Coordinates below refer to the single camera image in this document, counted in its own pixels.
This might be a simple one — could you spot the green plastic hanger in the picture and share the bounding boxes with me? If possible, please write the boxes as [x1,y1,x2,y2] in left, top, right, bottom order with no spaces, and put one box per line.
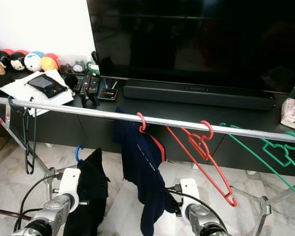
[219,123,295,202]

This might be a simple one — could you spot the black flat television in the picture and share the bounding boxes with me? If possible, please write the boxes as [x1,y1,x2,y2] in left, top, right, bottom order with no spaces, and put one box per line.
[87,0,295,94]

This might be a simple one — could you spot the black red-topped plush toy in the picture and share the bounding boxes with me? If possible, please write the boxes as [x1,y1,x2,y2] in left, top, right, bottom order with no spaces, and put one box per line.
[0,48,14,67]

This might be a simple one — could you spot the black soundbar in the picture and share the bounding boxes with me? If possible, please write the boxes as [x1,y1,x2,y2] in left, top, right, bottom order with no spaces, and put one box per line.
[122,79,277,111]

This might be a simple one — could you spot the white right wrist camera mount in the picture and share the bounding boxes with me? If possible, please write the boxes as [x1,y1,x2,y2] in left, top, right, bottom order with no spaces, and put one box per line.
[180,178,200,217]

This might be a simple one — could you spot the patterned tissue pack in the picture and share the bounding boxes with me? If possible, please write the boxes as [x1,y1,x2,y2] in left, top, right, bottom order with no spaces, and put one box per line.
[280,91,295,131]

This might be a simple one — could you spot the white paper sheets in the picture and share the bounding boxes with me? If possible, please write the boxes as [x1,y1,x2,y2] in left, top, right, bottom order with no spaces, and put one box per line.
[0,69,75,117]

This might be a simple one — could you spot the silver metal clothes rack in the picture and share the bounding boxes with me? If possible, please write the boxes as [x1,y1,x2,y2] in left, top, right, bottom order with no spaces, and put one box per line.
[0,96,295,236]

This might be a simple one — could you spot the blue plastic hanger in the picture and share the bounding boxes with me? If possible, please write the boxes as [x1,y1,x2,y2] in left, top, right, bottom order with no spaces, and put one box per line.
[74,145,85,163]

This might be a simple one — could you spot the black television cabinet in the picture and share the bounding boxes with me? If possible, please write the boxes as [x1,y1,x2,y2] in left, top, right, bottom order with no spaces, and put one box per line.
[0,66,295,178]

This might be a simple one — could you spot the small green gadget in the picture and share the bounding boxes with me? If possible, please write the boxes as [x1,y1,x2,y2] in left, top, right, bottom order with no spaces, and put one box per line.
[86,61,100,77]

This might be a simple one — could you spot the black mouse plush toy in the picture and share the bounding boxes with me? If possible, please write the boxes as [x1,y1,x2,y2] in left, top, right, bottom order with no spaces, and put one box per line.
[10,51,27,71]

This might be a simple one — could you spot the navy blue shirt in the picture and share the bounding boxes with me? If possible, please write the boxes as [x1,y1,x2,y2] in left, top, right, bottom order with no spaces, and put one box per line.
[111,106,178,236]

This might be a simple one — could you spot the red plastic hanger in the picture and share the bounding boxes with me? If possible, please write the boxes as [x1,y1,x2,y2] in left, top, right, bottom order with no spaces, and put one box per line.
[166,120,238,207]
[136,112,166,163]

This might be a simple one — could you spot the black wallet pouch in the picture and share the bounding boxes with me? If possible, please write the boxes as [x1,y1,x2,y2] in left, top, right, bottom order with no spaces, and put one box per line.
[28,74,68,99]

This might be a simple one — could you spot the small black display box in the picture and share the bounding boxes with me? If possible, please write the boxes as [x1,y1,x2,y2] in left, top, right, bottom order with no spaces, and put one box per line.
[98,88,118,101]

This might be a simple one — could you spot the yellow round plush toy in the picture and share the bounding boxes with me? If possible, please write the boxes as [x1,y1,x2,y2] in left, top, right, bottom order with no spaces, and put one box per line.
[41,53,60,72]

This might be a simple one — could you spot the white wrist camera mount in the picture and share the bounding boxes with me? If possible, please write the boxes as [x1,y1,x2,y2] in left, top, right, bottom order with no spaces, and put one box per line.
[180,178,200,217]
[58,168,82,213]

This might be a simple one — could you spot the black knit garment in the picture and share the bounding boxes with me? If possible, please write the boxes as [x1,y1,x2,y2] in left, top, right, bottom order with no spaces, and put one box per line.
[62,147,111,236]

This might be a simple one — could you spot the black plastic hanger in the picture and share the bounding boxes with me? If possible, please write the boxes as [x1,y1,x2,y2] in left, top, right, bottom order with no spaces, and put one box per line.
[8,96,37,175]

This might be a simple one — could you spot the black remote control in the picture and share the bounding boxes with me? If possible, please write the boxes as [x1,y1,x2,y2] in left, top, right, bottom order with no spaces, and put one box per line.
[89,76,101,107]
[81,74,92,101]

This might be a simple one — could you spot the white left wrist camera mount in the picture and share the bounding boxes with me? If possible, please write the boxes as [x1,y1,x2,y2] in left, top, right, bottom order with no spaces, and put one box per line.
[58,168,82,213]

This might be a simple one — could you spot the black round microphone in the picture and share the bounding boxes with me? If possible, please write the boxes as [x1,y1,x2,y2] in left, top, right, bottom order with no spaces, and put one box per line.
[64,74,78,90]

